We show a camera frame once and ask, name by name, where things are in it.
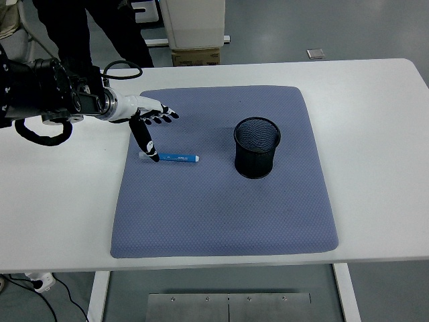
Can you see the cardboard box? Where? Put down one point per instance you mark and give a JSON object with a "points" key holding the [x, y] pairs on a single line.
{"points": [[194, 57]]}

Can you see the grey chair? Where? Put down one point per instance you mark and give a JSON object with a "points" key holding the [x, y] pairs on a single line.
{"points": [[15, 47]]}

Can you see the blue marker pen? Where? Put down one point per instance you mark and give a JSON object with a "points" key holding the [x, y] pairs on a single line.
{"points": [[181, 157]]}

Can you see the small grey floor plate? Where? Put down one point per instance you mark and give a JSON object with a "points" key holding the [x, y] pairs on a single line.
{"points": [[315, 54]]}

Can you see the white power strip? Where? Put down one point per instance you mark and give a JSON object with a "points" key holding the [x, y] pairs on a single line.
{"points": [[42, 281]]}

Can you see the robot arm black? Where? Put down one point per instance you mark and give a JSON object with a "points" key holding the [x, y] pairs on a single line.
{"points": [[40, 87]]}

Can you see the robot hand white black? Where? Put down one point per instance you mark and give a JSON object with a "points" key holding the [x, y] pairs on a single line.
{"points": [[129, 107]]}

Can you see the white table leg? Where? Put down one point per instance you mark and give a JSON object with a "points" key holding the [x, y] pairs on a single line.
{"points": [[347, 295], [99, 295]]}

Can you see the person in dark clothing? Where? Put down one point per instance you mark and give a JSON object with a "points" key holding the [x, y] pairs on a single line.
{"points": [[67, 30]]}

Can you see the blue textured mat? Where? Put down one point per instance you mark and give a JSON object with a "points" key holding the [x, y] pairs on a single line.
{"points": [[201, 208]]}

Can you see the beige fabric bundle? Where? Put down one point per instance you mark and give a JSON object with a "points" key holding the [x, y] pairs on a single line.
{"points": [[8, 16]]}

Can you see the black mesh pen holder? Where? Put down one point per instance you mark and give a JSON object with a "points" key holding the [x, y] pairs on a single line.
{"points": [[254, 164]]}

